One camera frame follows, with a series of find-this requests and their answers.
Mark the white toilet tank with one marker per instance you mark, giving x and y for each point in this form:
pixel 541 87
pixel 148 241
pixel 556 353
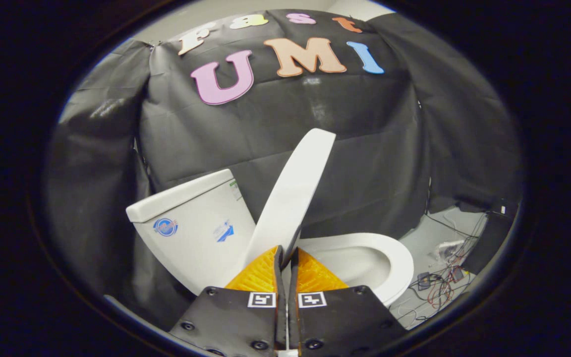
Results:
pixel 194 218

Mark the black backdrop cloth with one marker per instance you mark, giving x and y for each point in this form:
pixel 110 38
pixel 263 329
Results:
pixel 355 139

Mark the white toilet lid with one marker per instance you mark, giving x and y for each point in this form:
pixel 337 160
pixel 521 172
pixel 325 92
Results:
pixel 293 193

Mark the white toilet bowl with seat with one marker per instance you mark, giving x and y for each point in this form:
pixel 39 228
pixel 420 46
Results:
pixel 389 258

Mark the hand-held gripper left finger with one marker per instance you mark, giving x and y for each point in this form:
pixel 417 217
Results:
pixel 238 317

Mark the black box on floor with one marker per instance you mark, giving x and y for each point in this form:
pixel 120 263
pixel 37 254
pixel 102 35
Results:
pixel 488 238

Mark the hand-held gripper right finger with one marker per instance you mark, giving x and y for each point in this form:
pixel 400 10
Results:
pixel 337 317

